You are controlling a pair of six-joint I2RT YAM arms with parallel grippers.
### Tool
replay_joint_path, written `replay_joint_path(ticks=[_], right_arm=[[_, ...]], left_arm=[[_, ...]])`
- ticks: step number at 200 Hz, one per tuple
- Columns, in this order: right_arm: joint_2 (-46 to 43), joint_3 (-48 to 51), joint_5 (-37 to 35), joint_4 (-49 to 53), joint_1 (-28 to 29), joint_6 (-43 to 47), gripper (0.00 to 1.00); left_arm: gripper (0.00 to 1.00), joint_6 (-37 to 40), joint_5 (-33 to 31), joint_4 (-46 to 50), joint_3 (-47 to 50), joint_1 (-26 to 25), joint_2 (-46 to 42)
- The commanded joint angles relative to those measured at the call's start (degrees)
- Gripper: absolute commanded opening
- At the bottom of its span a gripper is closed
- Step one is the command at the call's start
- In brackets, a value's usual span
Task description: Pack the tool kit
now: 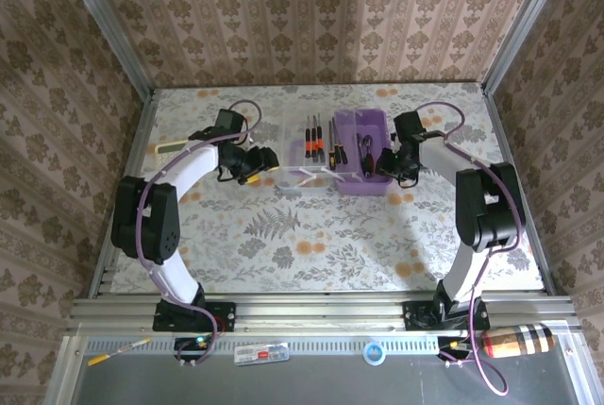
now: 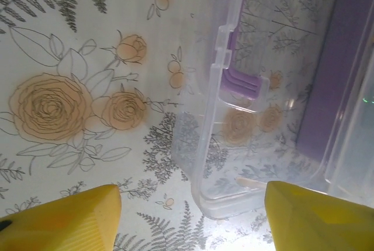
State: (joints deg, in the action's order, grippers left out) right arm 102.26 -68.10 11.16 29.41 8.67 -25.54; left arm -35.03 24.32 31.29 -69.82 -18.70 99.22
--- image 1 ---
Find red handled ratchet wrench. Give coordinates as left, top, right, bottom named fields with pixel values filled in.
left=362, top=136, right=378, bottom=178

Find purple clear-lidded tool box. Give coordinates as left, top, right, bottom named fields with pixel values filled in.
left=275, top=108, right=394, bottom=198

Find black yellow handled screwdriver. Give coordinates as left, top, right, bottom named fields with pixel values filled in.
left=335, top=122, right=349, bottom=166
left=327, top=119, right=338, bottom=172

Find yellow desk calculator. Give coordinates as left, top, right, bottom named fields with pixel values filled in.
left=154, top=139, right=191, bottom=175

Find floral patterned table cover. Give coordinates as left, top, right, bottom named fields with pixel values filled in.
left=110, top=83, right=545, bottom=294

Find black controller board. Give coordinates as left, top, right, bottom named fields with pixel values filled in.
left=174, top=335, right=214, bottom=355
left=436, top=335, right=474, bottom=355

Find clear plastic labelled case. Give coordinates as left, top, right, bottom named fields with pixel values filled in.
left=233, top=341, right=291, bottom=367

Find white blue tape roll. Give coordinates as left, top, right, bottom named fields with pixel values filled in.
left=361, top=339, right=388, bottom=364

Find plaid fabric pouch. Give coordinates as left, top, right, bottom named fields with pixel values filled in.
left=479, top=323, right=557, bottom=359

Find grey metal shelf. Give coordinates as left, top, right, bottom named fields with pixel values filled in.
left=44, top=333, right=600, bottom=405

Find yellow white pen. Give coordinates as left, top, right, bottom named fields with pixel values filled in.
left=87, top=337, right=152, bottom=367

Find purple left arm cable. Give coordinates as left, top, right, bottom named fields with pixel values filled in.
left=134, top=99, right=264, bottom=368

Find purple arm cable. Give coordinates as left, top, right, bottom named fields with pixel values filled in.
left=412, top=101, right=528, bottom=397
left=134, top=99, right=264, bottom=368

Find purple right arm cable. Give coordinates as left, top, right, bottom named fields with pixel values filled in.
left=412, top=101, right=528, bottom=397

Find aluminium table side rail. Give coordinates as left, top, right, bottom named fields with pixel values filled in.
left=479, top=82, right=559, bottom=296
left=88, top=88, right=159, bottom=298

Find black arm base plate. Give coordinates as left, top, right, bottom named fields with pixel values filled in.
left=152, top=300, right=237, bottom=333
left=403, top=299, right=490, bottom=330

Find aluminium frame cross rail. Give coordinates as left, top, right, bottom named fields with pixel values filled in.
left=65, top=294, right=579, bottom=336

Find aluminium frame post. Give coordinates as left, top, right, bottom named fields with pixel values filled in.
left=52, top=0, right=157, bottom=94
left=479, top=0, right=576, bottom=94

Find slotted grey cable tray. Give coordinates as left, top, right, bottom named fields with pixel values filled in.
left=82, top=334, right=473, bottom=355

